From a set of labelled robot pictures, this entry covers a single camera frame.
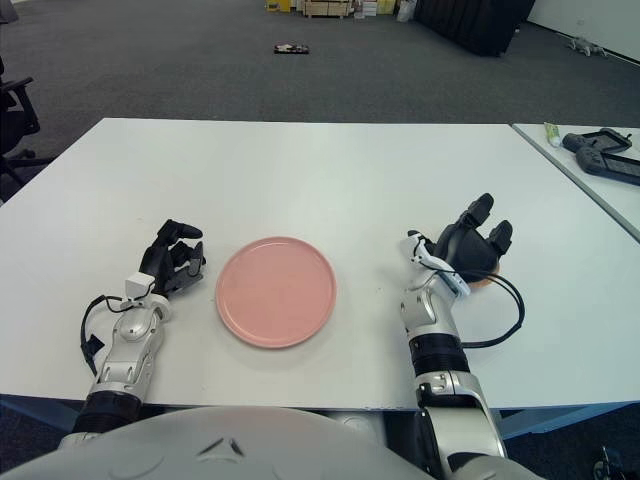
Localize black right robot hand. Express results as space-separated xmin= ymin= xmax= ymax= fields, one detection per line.
xmin=433 ymin=193 xmax=514 ymax=276

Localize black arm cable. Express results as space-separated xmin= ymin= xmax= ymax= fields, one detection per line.
xmin=81 ymin=294 xmax=132 ymax=376
xmin=419 ymin=252 xmax=526 ymax=349

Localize dark metal floor object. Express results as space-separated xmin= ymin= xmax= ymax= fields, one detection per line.
xmin=594 ymin=447 xmax=621 ymax=480

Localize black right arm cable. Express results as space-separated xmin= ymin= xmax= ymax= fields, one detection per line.
xmin=419 ymin=252 xmax=526 ymax=349

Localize wooden crate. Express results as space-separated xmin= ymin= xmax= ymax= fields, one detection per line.
xmin=302 ymin=0 xmax=357 ymax=20

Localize black handheld controller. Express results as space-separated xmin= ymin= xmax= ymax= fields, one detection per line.
xmin=574 ymin=147 xmax=640 ymax=187
xmin=561 ymin=128 xmax=632 ymax=155

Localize black office chair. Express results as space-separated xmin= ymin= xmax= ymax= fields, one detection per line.
xmin=0 ymin=52 xmax=54 ymax=191

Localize small grey quadruped robot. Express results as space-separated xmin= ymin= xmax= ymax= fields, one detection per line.
xmin=566 ymin=37 xmax=609 ymax=59

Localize black curtain partition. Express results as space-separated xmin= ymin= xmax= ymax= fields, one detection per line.
xmin=413 ymin=0 xmax=536 ymax=58

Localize grey robot torso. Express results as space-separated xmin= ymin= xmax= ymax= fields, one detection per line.
xmin=0 ymin=405 xmax=436 ymax=480

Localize red yellow apple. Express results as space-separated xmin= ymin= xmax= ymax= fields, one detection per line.
xmin=467 ymin=269 xmax=501 ymax=290

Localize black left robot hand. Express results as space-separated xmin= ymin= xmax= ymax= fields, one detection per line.
xmin=138 ymin=218 xmax=208 ymax=300

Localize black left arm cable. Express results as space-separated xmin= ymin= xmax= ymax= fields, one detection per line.
xmin=81 ymin=294 xmax=132 ymax=376

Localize stacked cardboard boxes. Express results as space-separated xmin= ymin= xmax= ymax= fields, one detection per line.
xmin=355 ymin=0 xmax=399 ymax=20

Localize pink round plate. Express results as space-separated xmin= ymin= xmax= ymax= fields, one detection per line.
xmin=215 ymin=236 xmax=338 ymax=350

